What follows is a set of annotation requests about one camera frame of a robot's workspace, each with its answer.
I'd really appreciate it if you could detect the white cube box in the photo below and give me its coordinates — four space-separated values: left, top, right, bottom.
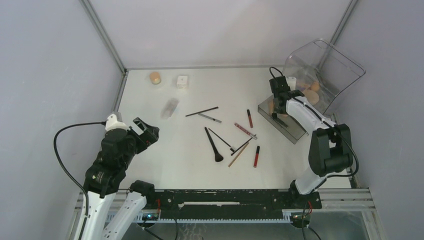
176 75 189 89

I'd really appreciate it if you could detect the dark green lipstick pencil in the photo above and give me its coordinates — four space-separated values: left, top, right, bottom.
271 113 288 128

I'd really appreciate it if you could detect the round beige sponge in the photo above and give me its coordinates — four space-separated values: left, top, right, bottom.
303 89 320 106

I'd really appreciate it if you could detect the red glitter lip gloss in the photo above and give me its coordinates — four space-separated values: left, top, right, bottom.
234 122 258 140

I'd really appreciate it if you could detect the gold slim pencil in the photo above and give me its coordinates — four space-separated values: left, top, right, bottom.
228 142 249 168

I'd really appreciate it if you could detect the black slim liner brush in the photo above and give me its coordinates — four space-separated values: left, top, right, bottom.
230 137 253 156

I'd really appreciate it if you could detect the red black liquid lipstick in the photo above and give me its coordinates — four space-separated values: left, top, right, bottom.
253 146 261 168

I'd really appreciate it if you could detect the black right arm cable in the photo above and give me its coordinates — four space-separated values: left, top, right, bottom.
268 66 360 240

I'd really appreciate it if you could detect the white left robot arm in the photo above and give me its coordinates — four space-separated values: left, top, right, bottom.
74 114 160 240

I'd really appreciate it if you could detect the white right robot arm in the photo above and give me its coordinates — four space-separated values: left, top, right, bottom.
269 75 359 208

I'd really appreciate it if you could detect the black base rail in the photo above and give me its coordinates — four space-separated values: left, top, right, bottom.
143 189 323 222

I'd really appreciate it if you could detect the clear plastic bottle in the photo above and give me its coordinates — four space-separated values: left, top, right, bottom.
160 98 180 119

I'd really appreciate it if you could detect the thin black angled brush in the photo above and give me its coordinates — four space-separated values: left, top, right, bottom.
208 128 236 153

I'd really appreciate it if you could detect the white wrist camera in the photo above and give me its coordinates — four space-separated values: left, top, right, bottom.
285 76 297 91
105 111 130 132

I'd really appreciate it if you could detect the checkered eyeliner pencil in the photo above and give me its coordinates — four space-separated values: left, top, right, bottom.
197 113 222 124

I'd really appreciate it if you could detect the beige foundation bottle black cap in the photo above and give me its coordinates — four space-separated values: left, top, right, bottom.
267 100 274 115

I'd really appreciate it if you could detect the orange-red lip gloss tube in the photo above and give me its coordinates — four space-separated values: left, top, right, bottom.
246 109 254 128

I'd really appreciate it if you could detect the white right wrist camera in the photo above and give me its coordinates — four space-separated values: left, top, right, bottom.
285 76 297 91

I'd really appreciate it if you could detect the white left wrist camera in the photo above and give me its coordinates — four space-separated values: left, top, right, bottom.
105 111 130 132

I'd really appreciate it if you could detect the round tan jar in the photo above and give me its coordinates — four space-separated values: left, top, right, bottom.
149 71 162 85

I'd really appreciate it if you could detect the clear acrylic makeup organizer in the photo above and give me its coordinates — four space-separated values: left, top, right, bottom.
257 38 367 145

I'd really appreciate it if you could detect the beige beauty blender sponge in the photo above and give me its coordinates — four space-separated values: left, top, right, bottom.
309 81 321 92

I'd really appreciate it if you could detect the large black powder brush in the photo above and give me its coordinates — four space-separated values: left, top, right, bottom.
204 127 224 163

